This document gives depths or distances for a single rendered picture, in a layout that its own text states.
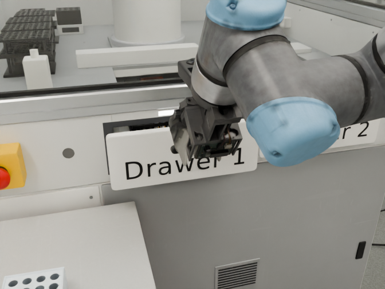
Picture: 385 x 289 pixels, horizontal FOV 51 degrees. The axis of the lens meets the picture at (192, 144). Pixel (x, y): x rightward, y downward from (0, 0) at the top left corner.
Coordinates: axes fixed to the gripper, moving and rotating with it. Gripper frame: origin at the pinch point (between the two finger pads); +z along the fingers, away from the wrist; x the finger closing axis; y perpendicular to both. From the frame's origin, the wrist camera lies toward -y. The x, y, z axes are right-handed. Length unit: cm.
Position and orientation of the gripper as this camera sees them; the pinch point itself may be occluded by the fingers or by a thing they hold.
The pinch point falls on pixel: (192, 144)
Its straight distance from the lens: 69.9
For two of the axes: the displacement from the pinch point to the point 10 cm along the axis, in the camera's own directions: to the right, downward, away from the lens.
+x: 9.6, -1.2, 2.3
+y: 2.1, 8.7, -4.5
